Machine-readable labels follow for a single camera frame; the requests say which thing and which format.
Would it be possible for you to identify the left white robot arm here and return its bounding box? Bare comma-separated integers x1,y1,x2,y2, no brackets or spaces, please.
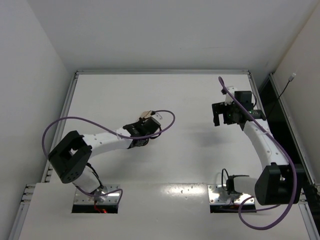
48,114,162,197

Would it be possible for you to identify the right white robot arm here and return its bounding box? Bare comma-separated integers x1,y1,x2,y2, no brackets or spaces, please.
212,87,305,206

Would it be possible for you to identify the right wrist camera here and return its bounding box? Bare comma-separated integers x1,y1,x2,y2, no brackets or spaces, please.
221,86,238,106

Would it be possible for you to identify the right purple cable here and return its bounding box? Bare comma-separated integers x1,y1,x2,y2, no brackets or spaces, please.
218,76,298,230

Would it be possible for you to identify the purple cable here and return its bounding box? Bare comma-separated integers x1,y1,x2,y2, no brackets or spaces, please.
218,76,298,230
41,109,176,206

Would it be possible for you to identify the black wall cable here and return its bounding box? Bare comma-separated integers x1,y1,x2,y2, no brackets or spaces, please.
264,72,297,118

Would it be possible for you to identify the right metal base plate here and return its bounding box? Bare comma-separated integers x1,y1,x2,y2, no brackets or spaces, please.
207,184,251,206

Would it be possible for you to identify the metal base plate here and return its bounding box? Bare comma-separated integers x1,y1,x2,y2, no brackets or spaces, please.
73,184,123,206
207,184,251,206

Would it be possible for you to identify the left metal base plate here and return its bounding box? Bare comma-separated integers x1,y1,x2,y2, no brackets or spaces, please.
73,184,123,206

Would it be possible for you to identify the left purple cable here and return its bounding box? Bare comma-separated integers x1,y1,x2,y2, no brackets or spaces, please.
41,109,176,206

